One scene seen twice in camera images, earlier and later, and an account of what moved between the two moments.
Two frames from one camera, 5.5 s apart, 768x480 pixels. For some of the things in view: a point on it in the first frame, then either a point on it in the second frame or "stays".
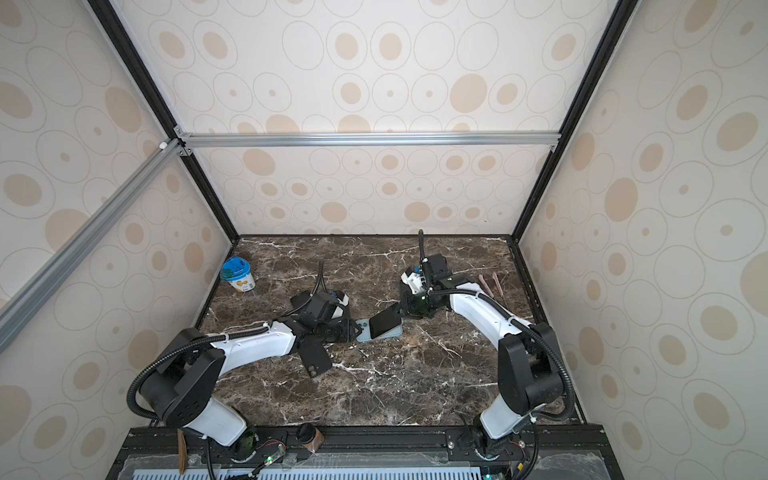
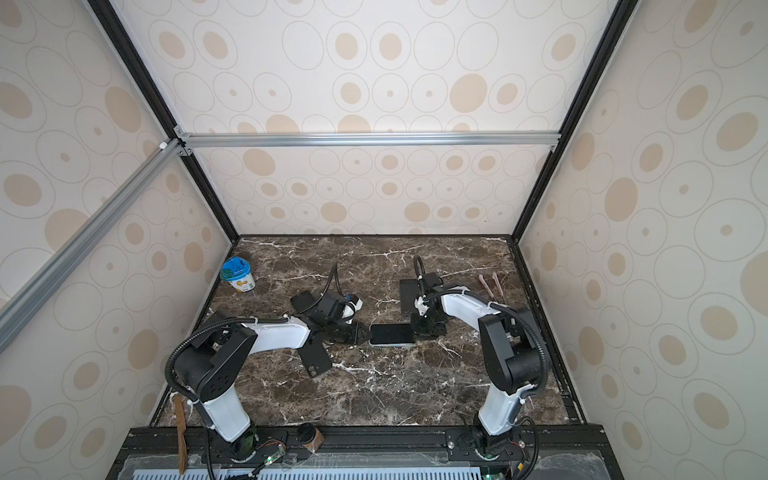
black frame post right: [576, 118] stays
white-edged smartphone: [385, 320] → [389, 335]
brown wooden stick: [182, 451] stays
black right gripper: [407, 302] → [420, 332]
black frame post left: [107, 16] stays
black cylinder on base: [309, 436] stays
